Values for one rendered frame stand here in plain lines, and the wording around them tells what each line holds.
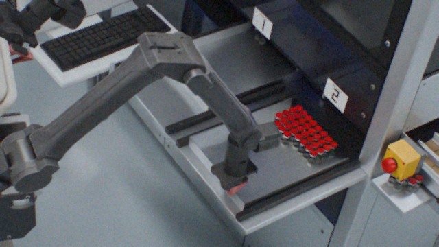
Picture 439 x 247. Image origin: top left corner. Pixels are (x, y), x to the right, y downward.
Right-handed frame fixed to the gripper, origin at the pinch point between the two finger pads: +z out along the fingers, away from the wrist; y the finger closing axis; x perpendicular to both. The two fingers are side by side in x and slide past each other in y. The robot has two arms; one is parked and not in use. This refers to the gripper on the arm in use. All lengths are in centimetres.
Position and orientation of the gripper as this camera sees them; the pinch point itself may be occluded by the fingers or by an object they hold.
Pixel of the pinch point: (230, 192)
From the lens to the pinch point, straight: 213.4
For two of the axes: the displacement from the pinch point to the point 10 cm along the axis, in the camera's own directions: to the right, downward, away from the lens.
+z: -1.1, 7.0, 7.0
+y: 8.3, -3.3, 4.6
